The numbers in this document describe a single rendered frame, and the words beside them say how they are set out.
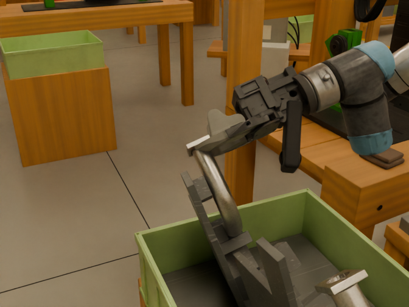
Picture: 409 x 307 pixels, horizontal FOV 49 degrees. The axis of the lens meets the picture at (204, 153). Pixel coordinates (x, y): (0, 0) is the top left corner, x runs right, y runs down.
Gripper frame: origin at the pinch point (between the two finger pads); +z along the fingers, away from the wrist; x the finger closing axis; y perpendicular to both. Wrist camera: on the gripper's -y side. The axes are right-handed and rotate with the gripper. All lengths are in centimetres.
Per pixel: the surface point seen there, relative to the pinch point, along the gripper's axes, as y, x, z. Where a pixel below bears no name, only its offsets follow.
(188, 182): -3.8, 2.9, 4.4
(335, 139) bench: 2, -69, -47
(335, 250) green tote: -25.3, -27.5, -19.1
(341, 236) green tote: -22.9, -23.7, -20.7
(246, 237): -14.9, -8.5, -1.0
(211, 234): -12.1, -3.8, 4.5
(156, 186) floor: 42, -209, 16
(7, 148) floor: 124, -247, 106
